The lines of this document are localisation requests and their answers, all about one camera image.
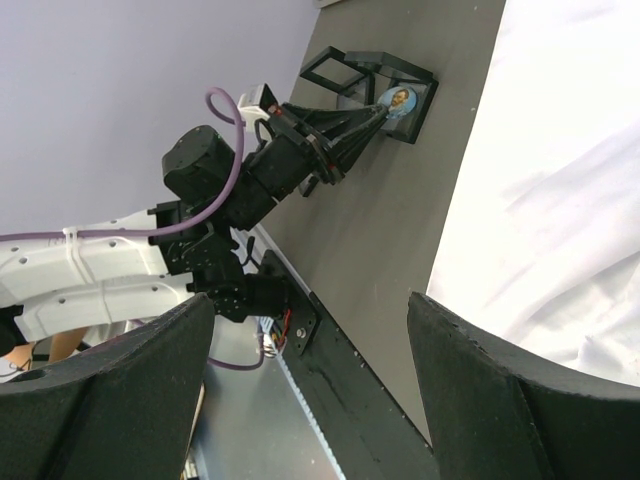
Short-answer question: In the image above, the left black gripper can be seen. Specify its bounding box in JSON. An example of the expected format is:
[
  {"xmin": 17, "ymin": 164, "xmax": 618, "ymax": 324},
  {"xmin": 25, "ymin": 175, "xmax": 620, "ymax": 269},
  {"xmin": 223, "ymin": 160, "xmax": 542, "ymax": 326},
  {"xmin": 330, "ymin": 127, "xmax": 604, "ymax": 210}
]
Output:
[{"xmin": 221, "ymin": 103, "xmax": 388, "ymax": 231}]

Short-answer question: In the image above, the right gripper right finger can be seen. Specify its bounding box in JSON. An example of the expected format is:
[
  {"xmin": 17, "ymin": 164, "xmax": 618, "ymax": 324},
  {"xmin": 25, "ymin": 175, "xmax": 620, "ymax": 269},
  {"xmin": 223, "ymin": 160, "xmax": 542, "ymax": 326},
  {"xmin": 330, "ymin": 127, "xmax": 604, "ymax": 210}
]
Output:
[{"xmin": 407, "ymin": 293, "xmax": 639, "ymax": 479}]

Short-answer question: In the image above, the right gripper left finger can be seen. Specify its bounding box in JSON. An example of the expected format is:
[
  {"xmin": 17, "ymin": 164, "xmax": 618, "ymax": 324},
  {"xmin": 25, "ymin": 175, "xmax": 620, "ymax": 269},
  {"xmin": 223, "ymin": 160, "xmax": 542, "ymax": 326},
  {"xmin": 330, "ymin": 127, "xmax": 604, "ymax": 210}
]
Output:
[{"xmin": 1, "ymin": 294, "xmax": 214, "ymax": 479}]

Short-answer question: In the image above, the round clear blue brooch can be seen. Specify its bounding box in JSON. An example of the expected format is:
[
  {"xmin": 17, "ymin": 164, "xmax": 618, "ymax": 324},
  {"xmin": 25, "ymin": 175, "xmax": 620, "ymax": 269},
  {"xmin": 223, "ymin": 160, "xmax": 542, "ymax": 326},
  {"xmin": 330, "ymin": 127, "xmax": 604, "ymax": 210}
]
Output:
[{"xmin": 377, "ymin": 86, "xmax": 418, "ymax": 119}]

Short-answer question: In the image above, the white shirt garment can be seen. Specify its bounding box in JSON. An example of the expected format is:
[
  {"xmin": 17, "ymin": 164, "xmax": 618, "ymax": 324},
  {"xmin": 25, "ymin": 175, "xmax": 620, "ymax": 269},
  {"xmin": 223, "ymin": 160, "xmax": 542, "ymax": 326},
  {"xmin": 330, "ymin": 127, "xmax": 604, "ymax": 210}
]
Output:
[{"xmin": 426, "ymin": 1, "xmax": 639, "ymax": 385}]

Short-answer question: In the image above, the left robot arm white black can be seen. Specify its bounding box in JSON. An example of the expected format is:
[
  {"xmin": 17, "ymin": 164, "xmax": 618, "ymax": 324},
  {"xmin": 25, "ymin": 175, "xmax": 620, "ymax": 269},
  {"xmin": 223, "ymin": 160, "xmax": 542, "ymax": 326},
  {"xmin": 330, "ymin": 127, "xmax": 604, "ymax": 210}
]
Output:
[{"xmin": 1, "ymin": 102, "xmax": 386, "ymax": 352}]

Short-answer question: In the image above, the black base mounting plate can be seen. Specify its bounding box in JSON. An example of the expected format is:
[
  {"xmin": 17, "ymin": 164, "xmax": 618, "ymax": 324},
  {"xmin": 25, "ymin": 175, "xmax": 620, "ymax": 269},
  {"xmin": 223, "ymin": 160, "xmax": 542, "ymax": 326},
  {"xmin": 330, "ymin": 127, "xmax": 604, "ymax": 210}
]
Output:
[{"xmin": 260, "ymin": 250, "xmax": 440, "ymax": 479}]

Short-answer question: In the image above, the black square frame right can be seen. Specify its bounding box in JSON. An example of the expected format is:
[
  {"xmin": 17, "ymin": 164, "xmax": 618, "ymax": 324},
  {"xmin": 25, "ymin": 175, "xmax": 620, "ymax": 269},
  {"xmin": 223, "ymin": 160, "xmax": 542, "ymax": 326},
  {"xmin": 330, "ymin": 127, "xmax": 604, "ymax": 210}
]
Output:
[{"xmin": 345, "ymin": 51, "xmax": 439, "ymax": 144}]

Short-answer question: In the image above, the black square frame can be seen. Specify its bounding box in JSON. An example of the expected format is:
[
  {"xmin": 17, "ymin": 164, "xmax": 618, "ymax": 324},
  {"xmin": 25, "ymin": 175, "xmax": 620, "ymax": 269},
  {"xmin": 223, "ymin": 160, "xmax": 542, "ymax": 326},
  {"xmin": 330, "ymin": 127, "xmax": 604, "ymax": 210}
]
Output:
[
  {"xmin": 299, "ymin": 46, "xmax": 375, "ymax": 110},
  {"xmin": 345, "ymin": 51, "xmax": 439, "ymax": 144}
]

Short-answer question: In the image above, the black square frame left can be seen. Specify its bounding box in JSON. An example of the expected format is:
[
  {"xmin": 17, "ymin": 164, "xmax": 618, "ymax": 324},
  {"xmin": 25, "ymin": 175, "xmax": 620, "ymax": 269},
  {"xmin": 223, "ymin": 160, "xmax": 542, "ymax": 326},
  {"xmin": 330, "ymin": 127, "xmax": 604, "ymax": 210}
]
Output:
[{"xmin": 299, "ymin": 46, "xmax": 375, "ymax": 110}]

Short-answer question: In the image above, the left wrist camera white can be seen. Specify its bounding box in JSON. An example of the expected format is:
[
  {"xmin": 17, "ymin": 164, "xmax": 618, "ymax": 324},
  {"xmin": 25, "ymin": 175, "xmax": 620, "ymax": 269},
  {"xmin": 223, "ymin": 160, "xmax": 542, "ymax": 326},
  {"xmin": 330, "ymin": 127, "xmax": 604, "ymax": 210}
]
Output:
[{"xmin": 237, "ymin": 83, "xmax": 279, "ymax": 128}]

